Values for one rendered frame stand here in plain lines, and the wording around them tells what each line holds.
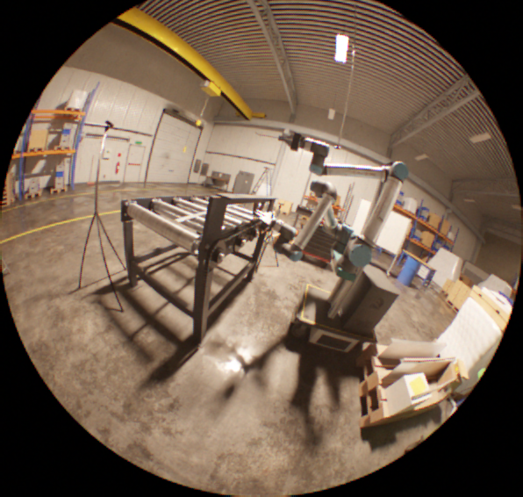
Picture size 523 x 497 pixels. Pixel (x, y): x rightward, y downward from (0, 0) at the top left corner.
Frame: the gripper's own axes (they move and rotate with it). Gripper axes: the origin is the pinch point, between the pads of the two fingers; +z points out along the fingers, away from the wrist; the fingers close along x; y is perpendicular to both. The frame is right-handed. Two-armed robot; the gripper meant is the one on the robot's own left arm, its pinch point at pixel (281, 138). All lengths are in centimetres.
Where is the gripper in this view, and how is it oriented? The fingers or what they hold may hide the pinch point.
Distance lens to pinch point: 118.5
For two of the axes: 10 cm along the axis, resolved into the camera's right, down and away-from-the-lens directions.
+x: 2.7, -9.1, -3.0
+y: 3.0, -2.2, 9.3
